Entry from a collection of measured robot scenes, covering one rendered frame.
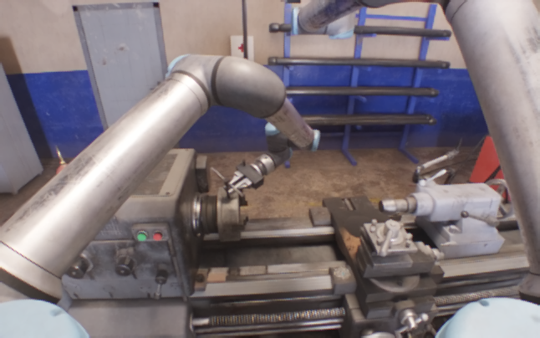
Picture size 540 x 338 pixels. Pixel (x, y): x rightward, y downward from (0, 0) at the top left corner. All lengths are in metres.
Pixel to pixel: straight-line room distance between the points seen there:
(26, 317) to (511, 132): 0.60
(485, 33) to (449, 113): 4.89
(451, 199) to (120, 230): 1.46
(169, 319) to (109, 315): 0.26
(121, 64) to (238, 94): 3.81
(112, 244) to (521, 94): 1.17
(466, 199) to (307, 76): 3.07
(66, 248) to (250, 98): 0.44
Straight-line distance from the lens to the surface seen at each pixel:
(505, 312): 0.37
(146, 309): 1.37
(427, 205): 1.52
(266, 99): 0.64
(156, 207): 1.04
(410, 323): 1.30
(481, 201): 1.66
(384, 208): 1.43
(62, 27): 4.71
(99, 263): 1.25
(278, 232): 1.57
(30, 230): 0.48
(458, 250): 1.70
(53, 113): 5.13
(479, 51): 0.52
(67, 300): 1.55
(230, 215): 1.19
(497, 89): 0.49
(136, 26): 4.24
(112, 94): 4.53
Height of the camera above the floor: 1.89
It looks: 29 degrees down
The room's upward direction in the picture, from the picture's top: straight up
